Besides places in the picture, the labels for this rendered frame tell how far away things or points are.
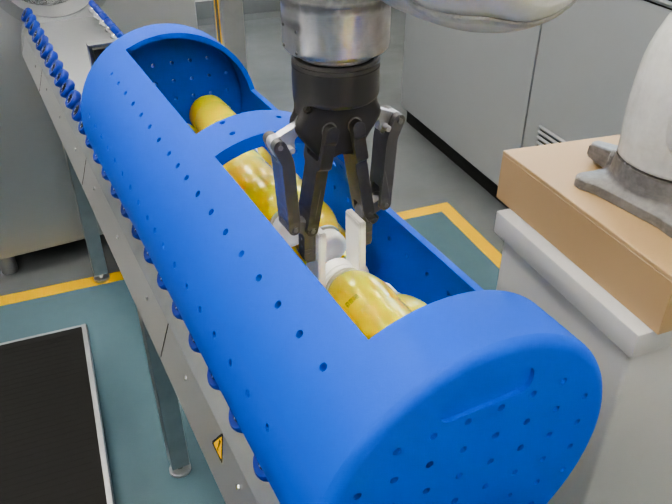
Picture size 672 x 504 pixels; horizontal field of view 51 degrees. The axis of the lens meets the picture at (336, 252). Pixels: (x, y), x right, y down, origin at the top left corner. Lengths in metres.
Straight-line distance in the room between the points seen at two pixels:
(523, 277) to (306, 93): 0.63
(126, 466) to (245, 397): 1.48
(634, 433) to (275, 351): 0.67
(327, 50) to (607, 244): 0.53
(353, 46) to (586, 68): 2.04
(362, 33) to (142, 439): 1.71
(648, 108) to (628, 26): 1.45
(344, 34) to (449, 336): 0.24
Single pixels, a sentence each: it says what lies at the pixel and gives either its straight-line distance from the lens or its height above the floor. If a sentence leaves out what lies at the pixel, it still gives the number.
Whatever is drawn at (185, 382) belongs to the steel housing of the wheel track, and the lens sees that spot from 1.00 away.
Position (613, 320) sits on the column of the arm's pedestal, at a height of 0.99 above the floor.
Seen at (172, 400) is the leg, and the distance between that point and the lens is 1.82.
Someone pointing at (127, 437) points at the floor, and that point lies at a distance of 2.15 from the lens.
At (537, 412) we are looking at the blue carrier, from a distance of 0.60.
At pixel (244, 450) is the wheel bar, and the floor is 0.93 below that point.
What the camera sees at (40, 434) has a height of 0.15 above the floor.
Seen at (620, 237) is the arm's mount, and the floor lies 1.08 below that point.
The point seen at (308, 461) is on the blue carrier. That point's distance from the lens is 0.53.
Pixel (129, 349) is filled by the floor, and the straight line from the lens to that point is 2.42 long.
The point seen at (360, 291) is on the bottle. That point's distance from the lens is 0.65.
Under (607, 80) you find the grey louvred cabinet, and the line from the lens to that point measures 2.50.
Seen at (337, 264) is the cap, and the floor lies 1.16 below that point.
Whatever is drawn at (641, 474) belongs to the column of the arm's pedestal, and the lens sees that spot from 1.23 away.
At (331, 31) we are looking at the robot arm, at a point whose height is 1.40.
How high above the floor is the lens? 1.57
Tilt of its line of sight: 34 degrees down
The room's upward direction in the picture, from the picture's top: straight up
